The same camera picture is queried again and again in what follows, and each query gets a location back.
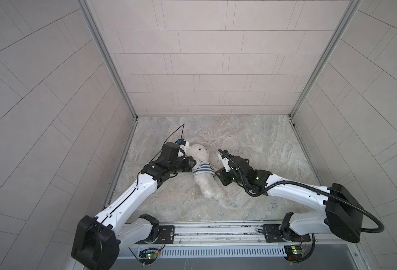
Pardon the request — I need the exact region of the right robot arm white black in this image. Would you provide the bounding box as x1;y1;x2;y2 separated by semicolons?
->
216;152;363;243

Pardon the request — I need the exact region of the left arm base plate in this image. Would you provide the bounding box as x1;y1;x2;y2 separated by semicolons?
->
137;225;175;245

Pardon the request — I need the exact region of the blue white striped knit sweater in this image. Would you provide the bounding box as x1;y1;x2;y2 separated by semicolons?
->
192;160;215;177

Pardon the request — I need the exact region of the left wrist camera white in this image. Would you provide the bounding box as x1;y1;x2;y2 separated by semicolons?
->
176;138;189;157

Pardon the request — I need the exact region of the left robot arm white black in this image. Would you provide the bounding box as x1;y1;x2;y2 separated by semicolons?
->
71;139;197;270

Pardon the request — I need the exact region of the left green circuit board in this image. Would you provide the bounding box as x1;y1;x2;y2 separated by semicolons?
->
138;247;161;265

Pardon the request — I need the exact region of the left corner aluminium profile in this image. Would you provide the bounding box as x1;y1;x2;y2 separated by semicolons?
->
78;0;138;122

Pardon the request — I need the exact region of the corner aluminium profile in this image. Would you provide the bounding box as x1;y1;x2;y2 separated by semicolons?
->
288;0;362;122
78;0;138;122

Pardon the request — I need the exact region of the green circuit board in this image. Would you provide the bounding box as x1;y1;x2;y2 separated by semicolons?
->
138;247;161;265
284;245;305;262

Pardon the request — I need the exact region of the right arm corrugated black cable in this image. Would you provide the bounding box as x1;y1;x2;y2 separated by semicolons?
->
231;155;385;234

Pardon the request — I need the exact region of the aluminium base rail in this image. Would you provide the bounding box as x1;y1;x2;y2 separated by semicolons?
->
121;222;346;253

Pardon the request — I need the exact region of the right corner aluminium profile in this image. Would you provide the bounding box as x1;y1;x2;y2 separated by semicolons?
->
288;0;362;122

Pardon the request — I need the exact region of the white plush teddy bear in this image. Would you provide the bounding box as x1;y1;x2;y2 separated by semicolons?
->
186;144;224;201

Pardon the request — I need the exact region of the right green circuit board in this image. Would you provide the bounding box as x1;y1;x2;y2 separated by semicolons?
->
284;245;305;262

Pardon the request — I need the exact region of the white ventilation grille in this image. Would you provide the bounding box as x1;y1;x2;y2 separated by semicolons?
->
158;245;287;259

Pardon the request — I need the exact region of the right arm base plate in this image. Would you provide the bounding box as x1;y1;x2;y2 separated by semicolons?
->
258;224;311;243

